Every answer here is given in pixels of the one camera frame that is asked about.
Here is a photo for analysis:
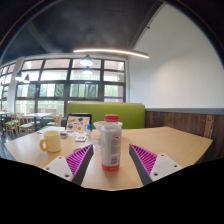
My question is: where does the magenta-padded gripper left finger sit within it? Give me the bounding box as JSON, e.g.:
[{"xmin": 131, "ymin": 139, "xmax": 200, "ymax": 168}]
[{"xmin": 43, "ymin": 143, "xmax": 94, "ymax": 186}]

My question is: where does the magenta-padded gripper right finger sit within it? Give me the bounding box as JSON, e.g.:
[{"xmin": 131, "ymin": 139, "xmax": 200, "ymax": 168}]
[{"xmin": 128, "ymin": 143, "xmax": 185, "ymax": 186}]

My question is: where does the clear red-capped drink bottle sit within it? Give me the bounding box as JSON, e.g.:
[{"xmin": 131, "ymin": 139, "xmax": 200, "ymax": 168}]
[{"xmin": 99, "ymin": 113, "xmax": 123, "ymax": 173}]

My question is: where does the pale yellow mug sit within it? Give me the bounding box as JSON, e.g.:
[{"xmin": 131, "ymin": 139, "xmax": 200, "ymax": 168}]
[{"xmin": 39, "ymin": 130, "xmax": 63, "ymax": 154}]

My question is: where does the small white flat device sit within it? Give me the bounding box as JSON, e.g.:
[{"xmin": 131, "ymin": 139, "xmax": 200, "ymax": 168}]
[{"xmin": 74, "ymin": 134, "xmax": 88, "ymax": 143}]

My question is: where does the sticker-covered black laptop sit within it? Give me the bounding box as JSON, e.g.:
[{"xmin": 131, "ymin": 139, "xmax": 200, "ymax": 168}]
[{"xmin": 65, "ymin": 113, "xmax": 93, "ymax": 134}]

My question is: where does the group of green-seated wooden chairs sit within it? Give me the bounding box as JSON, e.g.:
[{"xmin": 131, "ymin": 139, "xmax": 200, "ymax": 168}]
[{"xmin": 0, "ymin": 113, "xmax": 64, "ymax": 136}]

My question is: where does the wooden dining table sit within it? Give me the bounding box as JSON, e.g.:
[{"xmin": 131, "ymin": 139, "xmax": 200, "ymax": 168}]
[{"xmin": 22, "ymin": 112, "xmax": 54, "ymax": 129}]

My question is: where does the green upholstered bench backrest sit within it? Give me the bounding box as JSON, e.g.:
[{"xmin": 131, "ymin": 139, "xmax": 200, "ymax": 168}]
[{"xmin": 66, "ymin": 101, "xmax": 147, "ymax": 130}]

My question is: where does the group of pendant lamps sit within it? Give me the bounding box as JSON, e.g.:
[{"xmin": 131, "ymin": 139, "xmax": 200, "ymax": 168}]
[{"xmin": 13, "ymin": 54, "xmax": 94, "ymax": 84}]

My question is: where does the long curved ceiling light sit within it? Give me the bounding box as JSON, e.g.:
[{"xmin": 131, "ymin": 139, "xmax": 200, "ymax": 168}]
[{"xmin": 72, "ymin": 48, "xmax": 150, "ymax": 60}]

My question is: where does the large dark-framed window wall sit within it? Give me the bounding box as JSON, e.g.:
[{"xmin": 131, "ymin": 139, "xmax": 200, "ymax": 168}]
[{"xmin": 0, "ymin": 58, "xmax": 127, "ymax": 116}]

